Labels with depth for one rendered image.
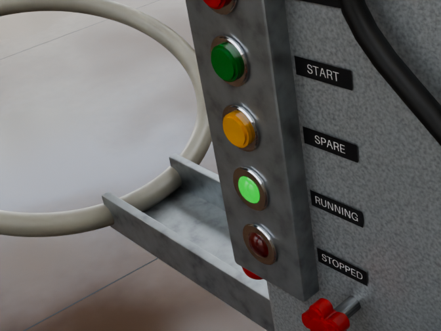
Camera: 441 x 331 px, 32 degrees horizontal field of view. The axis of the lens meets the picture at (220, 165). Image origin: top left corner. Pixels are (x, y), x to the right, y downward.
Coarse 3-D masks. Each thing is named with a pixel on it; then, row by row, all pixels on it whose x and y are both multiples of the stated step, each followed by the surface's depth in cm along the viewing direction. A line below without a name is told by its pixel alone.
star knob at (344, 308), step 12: (324, 300) 54; (348, 300) 55; (312, 312) 53; (324, 312) 53; (336, 312) 53; (348, 312) 54; (312, 324) 54; (324, 324) 53; (336, 324) 52; (348, 324) 53
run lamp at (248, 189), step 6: (240, 180) 56; (246, 180) 55; (240, 186) 56; (246, 186) 55; (252, 186) 55; (246, 192) 55; (252, 192) 55; (258, 192) 55; (246, 198) 56; (252, 198) 55; (258, 198) 55
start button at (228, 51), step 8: (216, 48) 50; (224, 48) 49; (216, 56) 50; (224, 56) 49; (232, 56) 49; (216, 64) 51; (224, 64) 50; (232, 64) 49; (216, 72) 51; (224, 72) 50; (232, 72) 50; (240, 72) 50; (224, 80) 51; (232, 80) 50
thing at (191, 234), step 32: (192, 192) 101; (128, 224) 93; (160, 224) 89; (192, 224) 95; (224, 224) 94; (160, 256) 90; (192, 256) 84; (224, 256) 89; (224, 288) 81; (256, 288) 77; (256, 320) 79
